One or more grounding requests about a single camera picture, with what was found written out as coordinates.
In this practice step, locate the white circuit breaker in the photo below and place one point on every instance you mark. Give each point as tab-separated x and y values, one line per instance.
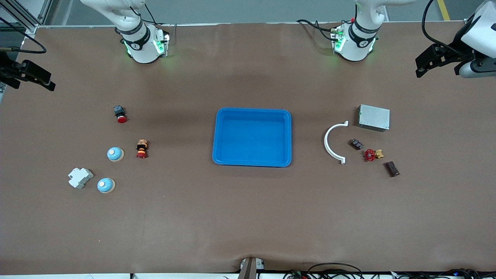
80	178

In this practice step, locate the blue service bell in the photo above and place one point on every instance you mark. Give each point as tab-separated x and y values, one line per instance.
105	185
115	154

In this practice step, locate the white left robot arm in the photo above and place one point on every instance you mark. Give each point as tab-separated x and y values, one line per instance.
358	42

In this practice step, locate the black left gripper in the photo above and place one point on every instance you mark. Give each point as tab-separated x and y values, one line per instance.
449	54

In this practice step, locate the blue plastic tray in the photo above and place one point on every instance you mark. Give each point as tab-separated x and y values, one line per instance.
252	135

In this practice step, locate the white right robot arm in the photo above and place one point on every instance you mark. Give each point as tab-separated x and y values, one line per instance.
141	46

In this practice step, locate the dark capacitor with white print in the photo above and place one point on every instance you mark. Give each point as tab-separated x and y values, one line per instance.
357	144

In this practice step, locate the red button with black body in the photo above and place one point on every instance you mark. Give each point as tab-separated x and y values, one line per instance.
120	114

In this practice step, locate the aluminium frame post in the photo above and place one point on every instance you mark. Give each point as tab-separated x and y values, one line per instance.
45	9

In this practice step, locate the table edge clamp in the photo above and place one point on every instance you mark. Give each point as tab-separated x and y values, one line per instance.
252	268

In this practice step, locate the red and yellow push button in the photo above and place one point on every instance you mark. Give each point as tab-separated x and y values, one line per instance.
142	149

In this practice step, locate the white curved pipe clamp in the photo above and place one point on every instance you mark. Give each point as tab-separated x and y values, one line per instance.
325	142

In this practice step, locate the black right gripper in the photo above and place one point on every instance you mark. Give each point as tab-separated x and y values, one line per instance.
7	71

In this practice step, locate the white base box green light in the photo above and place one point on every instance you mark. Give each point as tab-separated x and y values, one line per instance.
161	44
338	38

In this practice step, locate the plain brown capacitor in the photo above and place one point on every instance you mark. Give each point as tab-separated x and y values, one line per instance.
391	169

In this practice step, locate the grey metal power supply box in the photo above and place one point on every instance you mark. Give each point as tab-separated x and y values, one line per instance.
374	117

